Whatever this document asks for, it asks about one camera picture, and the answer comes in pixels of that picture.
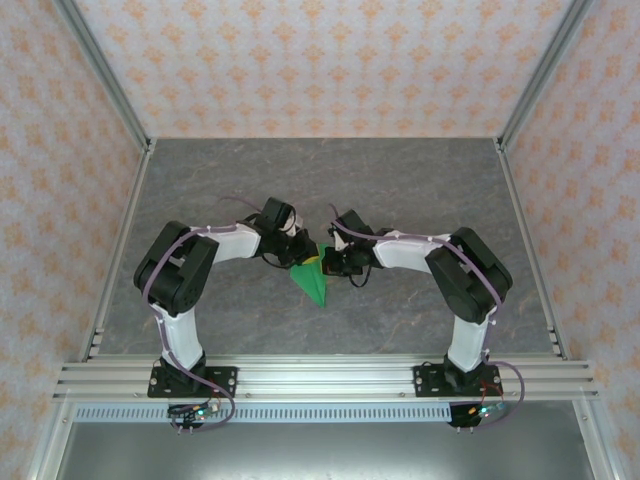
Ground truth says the wide aluminium base rail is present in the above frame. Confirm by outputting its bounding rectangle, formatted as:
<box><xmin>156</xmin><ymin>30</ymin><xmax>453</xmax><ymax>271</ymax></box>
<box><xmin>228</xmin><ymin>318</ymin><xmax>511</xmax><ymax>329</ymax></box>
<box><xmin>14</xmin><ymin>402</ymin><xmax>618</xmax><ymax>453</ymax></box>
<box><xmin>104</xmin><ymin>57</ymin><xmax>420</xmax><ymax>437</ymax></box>
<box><xmin>52</xmin><ymin>353</ymin><xmax>599</xmax><ymax>402</ymax></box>

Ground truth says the slotted grey cable duct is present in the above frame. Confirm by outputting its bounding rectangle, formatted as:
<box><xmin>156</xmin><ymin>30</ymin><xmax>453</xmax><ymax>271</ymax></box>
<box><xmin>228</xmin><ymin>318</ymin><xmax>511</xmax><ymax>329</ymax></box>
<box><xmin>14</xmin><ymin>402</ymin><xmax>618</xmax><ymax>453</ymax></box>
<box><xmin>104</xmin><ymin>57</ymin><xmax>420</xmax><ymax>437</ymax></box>
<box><xmin>73</xmin><ymin>403</ymin><xmax>507</xmax><ymax>424</ymax></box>

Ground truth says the grey metal shelf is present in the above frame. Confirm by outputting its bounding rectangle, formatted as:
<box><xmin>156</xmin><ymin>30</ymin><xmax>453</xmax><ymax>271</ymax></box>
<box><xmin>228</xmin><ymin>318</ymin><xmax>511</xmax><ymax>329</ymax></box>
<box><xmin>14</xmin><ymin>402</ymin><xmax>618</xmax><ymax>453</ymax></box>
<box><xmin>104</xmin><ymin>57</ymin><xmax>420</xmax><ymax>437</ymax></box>
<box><xmin>53</xmin><ymin>422</ymin><xmax>597</xmax><ymax>480</ymax></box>

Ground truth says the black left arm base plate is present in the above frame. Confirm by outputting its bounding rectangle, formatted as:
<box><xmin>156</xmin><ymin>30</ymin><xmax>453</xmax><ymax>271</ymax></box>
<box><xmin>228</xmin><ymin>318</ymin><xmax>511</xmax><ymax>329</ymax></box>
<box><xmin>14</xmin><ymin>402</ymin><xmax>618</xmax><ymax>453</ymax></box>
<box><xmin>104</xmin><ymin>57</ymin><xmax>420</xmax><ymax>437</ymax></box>
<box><xmin>146</xmin><ymin>365</ymin><xmax>239</xmax><ymax>399</ymax></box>

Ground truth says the aluminium frame post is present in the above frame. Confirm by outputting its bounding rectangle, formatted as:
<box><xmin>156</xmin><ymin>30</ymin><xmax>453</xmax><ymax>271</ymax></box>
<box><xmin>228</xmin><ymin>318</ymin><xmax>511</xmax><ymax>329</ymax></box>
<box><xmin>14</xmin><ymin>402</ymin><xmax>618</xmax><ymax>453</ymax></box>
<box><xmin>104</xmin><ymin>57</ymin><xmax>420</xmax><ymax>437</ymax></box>
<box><xmin>493</xmin><ymin>0</ymin><xmax>599</xmax><ymax>152</ymax></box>
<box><xmin>52</xmin><ymin>0</ymin><xmax>154</xmax><ymax>152</ymax></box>

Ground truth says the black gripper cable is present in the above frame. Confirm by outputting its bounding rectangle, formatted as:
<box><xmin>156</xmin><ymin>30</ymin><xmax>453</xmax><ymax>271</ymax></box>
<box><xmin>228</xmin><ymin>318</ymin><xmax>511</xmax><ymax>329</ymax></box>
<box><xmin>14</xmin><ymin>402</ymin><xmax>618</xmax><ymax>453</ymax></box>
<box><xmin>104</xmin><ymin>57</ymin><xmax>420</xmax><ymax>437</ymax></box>
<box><xmin>348</xmin><ymin>261</ymin><xmax>376</xmax><ymax>290</ymax></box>
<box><xmin>260</xmin><ymin>251</ymin><xmax>294</xmax><ymax>272</ymax></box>

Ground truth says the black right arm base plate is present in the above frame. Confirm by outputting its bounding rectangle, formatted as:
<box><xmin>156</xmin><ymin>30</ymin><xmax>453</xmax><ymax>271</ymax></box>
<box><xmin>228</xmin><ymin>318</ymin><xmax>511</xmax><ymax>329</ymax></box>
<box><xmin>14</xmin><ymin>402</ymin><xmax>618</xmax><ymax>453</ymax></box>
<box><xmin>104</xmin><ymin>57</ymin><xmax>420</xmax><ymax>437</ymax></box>
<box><xmin>413</xmin><ymin>363</ymin><xmax>504</xmax><ymax>399</ymax></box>

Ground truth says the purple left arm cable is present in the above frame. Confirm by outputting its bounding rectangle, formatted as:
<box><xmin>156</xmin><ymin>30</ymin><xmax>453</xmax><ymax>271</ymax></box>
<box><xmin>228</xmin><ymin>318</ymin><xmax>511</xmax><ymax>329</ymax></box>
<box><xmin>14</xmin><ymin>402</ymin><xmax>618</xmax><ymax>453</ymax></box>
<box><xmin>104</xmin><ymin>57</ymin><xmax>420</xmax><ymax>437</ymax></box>
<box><xmin>142</xmin><ymin>195</ymin><xmax>274</xmax><ymax>434</ymax></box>

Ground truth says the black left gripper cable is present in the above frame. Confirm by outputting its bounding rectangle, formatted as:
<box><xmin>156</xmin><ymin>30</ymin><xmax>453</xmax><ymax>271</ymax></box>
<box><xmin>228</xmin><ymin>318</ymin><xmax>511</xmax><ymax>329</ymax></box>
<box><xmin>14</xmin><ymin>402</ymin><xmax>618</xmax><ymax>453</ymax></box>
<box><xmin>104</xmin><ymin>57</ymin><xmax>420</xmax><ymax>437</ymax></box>
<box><xmin>260</xmin><ymin>251</ymin><xmax>294</xmax><ymax>272</ymax></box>

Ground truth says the aluminium table edge rail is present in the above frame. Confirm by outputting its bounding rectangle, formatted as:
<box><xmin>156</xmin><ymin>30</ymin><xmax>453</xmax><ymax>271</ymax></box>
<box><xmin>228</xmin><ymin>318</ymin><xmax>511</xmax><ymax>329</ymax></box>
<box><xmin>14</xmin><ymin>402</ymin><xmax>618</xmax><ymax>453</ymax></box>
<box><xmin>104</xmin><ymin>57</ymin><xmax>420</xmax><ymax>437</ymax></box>
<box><xmin>493</xmin><ymin>139</ymin><xmax>572</xmax><ymax>362</ymax></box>
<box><xmin>78</xmin><ymin>144</ymin><xmax>157</xmax><ymax>362</ymax></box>

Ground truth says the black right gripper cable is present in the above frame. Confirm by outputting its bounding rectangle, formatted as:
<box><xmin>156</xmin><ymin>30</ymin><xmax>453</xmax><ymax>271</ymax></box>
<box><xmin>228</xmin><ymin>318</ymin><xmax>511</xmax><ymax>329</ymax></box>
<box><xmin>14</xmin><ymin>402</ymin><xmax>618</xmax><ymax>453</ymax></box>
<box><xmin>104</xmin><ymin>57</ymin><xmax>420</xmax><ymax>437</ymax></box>
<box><xmin>348</xmin><ymin>261</ymin><xmax>376</xmax><ymax>290</ymax></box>

